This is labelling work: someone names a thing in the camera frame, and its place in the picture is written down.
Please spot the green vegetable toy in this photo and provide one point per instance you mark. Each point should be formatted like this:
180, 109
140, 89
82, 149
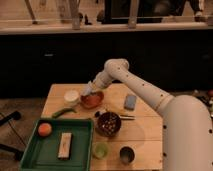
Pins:
62, 111

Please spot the black utensil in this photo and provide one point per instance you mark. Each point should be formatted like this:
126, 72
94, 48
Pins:
121, 116

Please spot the green plastic tray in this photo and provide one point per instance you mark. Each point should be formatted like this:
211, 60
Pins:
41, 153

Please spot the black barrier wall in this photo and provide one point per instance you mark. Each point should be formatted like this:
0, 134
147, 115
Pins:
172, 60

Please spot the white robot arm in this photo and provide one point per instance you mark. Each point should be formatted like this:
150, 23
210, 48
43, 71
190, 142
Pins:
187, 142

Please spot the wooden block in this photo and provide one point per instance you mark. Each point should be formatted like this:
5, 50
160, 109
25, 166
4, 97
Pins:
65, 145

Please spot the dark patterned bowl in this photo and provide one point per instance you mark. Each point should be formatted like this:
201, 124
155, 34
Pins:
109, 124

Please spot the orange fruit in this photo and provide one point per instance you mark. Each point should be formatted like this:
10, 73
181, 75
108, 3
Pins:
44, 129

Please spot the dark metal cup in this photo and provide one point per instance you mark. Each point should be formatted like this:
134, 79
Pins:
127, 155

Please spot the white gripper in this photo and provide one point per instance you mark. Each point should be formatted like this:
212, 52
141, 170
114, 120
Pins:
88, 89

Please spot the red bowl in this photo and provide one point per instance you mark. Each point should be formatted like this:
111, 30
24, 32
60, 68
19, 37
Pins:
93, 100

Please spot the white cup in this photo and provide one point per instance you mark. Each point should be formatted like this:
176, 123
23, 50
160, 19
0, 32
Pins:
71, 97

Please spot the small green cup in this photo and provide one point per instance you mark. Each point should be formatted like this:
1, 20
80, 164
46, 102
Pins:
99, 150

